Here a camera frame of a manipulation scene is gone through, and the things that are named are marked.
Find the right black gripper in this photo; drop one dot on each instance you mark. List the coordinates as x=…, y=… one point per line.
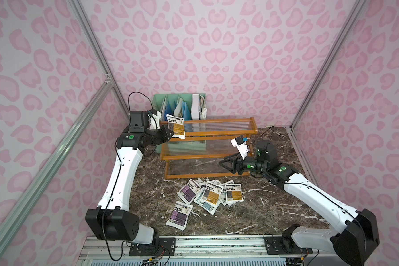
x=238, y=164

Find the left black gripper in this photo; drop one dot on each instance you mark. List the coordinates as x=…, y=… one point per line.
x=166, y=133

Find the yellow coffee bag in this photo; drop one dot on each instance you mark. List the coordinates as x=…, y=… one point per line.
x=211, y=194
x=233, y=193
x=177, y=126

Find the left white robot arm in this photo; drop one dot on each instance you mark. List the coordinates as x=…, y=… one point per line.
x=111, y=220

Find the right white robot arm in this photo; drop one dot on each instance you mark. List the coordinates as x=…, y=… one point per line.
x=353, y=235

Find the orange three-tier shelf rack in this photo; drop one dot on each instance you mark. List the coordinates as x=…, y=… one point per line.
x=206, y=142

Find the purple coffee bag in pile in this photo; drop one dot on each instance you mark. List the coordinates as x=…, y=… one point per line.
x=189, y=191

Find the blue coffee bag front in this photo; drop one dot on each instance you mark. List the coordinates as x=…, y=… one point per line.
x=206, y=206

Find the purple coffee bag near front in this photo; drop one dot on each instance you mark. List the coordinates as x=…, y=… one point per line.
x=179, y=215

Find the green desktop file organizer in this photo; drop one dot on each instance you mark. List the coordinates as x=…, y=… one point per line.
x=189, y=107

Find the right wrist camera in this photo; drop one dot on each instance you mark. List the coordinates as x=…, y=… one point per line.
x=241, y=143

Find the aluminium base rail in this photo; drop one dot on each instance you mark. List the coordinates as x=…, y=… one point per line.
x=217, y=250

